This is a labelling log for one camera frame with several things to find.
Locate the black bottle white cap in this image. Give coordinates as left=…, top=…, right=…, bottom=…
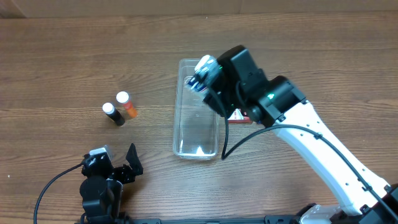
left=102, top=103, right=125, bottom=126

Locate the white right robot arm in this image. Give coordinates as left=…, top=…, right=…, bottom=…
left=194, top=45, right=397, bottom=223

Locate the clear plastic container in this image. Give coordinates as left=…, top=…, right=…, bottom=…
left=173, top=58, right=219, bottom=159

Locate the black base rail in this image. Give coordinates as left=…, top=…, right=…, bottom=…
left=83, top=215, right=299, bottom=224

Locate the red medicine box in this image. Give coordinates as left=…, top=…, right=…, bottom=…
left=228, top=109, right=252, bottom=124

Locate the orange bottle white cap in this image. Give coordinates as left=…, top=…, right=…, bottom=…
left=116, top=91, right=137, bottom=118

